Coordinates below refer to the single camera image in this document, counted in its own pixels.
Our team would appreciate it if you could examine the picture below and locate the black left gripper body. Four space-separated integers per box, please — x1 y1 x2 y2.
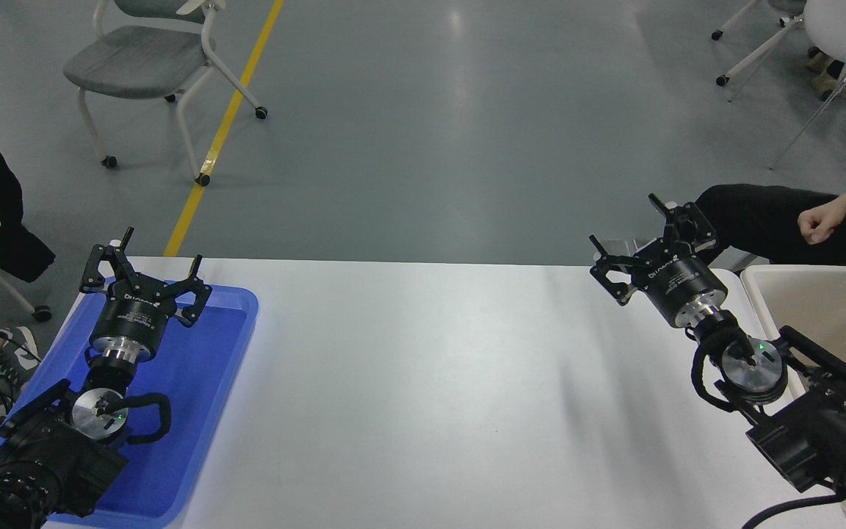
95 276 178 352

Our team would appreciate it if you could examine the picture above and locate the grey chair with casters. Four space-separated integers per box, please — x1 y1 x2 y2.
63 0 268 187

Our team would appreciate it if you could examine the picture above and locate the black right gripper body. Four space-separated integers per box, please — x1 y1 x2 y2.
632 252 726 325

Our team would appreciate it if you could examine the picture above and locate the blue plastic tray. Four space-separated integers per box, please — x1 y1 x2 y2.
0 283 259 528

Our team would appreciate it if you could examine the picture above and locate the white shell chair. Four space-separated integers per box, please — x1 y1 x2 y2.
770 0 846 170

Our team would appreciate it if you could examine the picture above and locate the large pale plastic bin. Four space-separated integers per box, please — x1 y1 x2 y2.
740 264 846 529

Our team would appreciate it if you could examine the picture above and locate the person's hand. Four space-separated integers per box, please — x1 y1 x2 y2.
798 197 846 245

